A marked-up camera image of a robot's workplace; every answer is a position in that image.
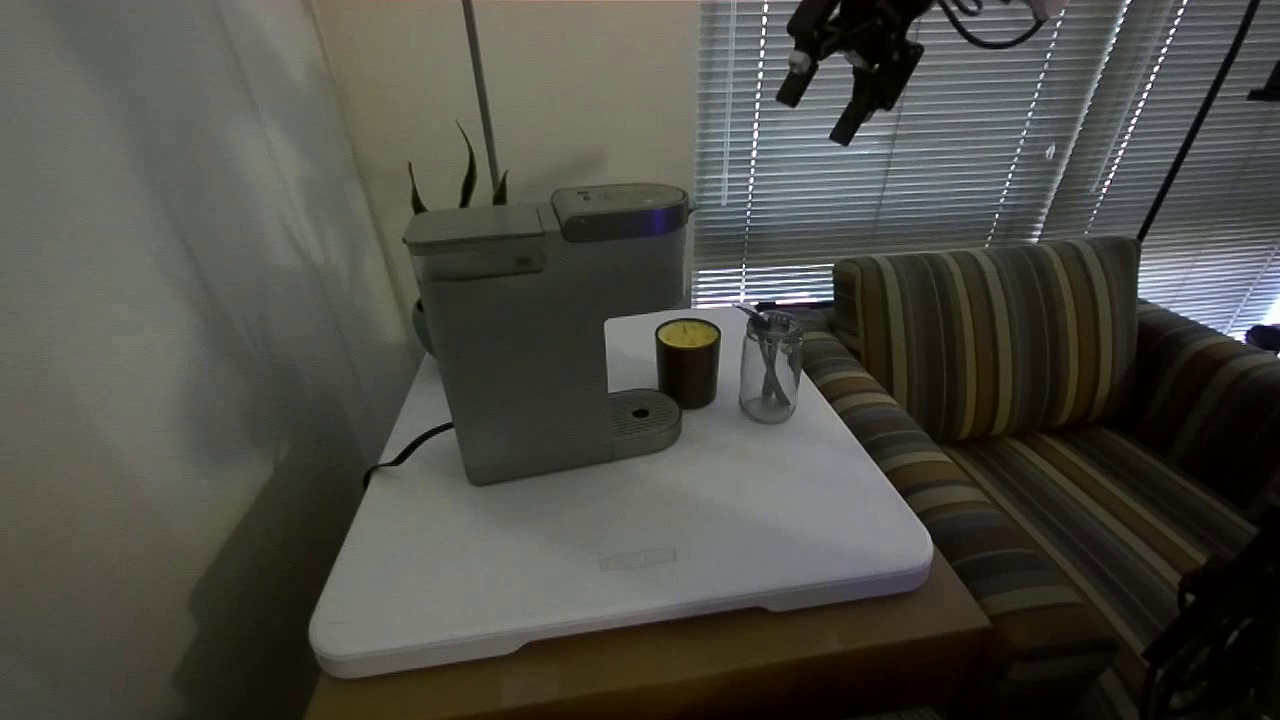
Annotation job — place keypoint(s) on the striped armchair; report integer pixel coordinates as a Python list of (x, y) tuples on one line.
[(1040, 402)]

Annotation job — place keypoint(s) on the yellow candle in dark jar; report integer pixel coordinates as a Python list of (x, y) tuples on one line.
[(691, 363)]

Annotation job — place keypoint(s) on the white window blinds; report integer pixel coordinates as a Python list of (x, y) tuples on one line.
[(985, 145)]

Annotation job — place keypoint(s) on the black slanted pole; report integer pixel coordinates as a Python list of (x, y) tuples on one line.
[(1193, 121)]

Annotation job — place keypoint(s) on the clear glass jar with utensils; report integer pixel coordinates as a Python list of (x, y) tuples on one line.
[(771, 383)]

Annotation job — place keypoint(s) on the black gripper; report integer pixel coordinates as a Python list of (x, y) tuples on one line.
[(866, 31)]

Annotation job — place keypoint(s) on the grey Keurig coffee machine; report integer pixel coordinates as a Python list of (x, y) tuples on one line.
[(532, 363)]

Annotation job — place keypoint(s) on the black metal stand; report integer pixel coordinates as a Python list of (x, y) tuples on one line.
[(1223, 624)]

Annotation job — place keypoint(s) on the thin metal lamp pole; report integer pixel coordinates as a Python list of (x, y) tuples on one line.
[(479, 92)]

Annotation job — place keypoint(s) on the white table board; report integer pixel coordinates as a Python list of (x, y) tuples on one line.
[(641, 547)]

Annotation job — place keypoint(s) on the wooden side table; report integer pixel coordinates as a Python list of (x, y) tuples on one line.
[(747, 662)]

